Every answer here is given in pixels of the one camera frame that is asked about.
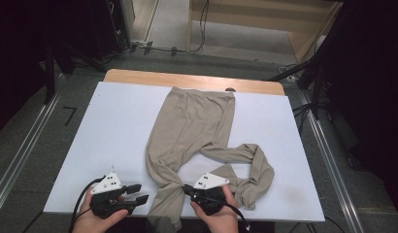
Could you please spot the black metal stand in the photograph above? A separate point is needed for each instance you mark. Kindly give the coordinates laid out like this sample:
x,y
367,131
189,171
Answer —
x,y
49,74

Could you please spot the person's left hand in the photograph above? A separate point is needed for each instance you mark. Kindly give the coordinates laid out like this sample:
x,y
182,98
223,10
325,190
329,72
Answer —
x,y
93,223

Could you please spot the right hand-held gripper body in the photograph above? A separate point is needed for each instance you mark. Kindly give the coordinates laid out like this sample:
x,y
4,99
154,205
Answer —
x,y
208,194

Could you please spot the metal floor rail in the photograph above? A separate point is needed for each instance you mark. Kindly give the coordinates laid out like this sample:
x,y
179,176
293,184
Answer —
x,y
25,145
329,161

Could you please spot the beige pants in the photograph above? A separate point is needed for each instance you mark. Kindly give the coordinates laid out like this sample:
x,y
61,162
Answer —
x,y
190,129

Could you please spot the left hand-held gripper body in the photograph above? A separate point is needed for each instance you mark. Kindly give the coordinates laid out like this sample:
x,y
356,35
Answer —
x,y
106,184

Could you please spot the light wooden furniture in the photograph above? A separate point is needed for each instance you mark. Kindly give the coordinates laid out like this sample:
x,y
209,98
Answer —
x,y
252,13

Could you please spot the person's right hand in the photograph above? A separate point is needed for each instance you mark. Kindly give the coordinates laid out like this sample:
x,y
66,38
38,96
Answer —
x,y
224,220

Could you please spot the black tripod stand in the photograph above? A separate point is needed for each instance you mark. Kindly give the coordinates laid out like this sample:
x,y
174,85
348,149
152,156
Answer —
x,y
313,87

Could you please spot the white table mat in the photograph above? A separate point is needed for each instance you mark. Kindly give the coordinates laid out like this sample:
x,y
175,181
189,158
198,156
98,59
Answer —
x,y
116,136

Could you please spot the black cabinet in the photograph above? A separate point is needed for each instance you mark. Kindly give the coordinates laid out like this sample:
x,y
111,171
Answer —
x,y
106,26

